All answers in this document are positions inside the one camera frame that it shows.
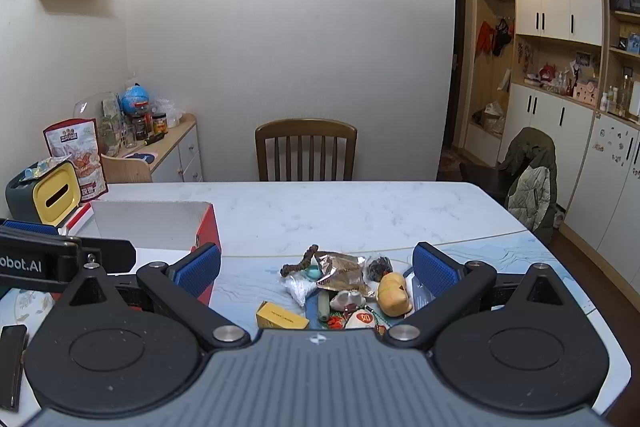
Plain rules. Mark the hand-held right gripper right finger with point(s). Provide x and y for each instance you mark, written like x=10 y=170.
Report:
x=435 y=269

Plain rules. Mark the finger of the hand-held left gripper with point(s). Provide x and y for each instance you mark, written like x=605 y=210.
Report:
x=27 y=227

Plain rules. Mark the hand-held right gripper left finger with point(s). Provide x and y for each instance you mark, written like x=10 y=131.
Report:
x=197 y=269

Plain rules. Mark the yellow plush toy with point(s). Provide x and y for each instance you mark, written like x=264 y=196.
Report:
x=394 y=294

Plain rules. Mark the red and white cardboard box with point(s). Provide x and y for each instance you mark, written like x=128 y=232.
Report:
x=150 y=224

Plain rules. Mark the gold foil snack packet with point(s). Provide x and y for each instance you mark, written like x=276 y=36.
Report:
x=342 y=274

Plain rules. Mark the white plastic bag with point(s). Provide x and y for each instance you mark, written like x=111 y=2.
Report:
x=300 y=289

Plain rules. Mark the pale green tube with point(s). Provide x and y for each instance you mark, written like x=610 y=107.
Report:
x=323 y=307

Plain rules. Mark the yellow and grey tissue box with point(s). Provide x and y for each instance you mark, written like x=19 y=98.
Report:
x=50 y=197

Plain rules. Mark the dark snack packet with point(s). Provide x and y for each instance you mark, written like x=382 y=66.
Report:
x=379 y=268

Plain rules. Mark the pastel plastic toys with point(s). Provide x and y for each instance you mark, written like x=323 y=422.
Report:
x=47 y=164

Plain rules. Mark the blue printed table mat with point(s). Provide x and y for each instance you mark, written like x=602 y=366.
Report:
x=500 y=249

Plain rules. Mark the red snack bag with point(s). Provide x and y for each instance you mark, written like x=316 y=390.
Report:
x=82 y=157

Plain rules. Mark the red and white charm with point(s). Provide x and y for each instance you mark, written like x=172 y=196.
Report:
x=360 y=319

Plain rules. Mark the white pink soft item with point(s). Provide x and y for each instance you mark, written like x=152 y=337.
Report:
x=346 y=299

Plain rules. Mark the dark green box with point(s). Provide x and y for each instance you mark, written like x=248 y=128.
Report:
x=12 y=367

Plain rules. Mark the small red item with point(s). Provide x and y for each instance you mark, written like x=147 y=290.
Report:
x=336 y=322

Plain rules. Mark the light wooden chair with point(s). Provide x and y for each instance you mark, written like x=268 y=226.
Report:
x=127 y=169

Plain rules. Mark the white wooden side cabinet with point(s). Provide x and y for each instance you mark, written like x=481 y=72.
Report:
x=185 y=152

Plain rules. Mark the pink and blue mat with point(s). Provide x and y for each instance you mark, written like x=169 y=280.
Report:
x=140 y=156

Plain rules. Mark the green jacket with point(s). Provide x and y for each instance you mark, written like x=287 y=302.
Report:
x=532 y=187

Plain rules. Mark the large clear plastic bag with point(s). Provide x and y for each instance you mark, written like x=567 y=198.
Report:
x=97 y=117

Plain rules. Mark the drinking glass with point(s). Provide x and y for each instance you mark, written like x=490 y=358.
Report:
x=128 y=137

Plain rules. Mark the black yellow screwdriver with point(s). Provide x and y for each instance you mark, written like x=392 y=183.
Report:
x=152 y=139

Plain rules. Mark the dark jar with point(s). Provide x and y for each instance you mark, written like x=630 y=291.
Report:
x=139 y=127

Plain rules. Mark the orange label jar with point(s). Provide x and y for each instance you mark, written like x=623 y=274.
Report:
x=159 y=124

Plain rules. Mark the crumpled clear plastic bag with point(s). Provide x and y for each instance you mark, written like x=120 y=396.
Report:
x=170 y=109

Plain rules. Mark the blue globe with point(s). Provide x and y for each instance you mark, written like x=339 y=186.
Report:
x=134 y=99

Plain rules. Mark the brown wooden dining chair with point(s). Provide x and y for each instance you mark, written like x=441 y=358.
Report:
x=305 y=132

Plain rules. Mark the white base cabinet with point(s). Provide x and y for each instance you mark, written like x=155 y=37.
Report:
x=550 y=132

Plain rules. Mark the white cabinet with stickers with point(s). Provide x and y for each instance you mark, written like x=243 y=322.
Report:
x=610 y=187

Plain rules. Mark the red garment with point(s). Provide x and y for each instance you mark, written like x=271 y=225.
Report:
x=484 y=39

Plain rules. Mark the black hanging bag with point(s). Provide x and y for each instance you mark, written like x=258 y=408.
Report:
x=502 y=37

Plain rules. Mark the glass door display cabinet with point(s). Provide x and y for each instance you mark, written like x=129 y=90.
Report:
x=622 y=32

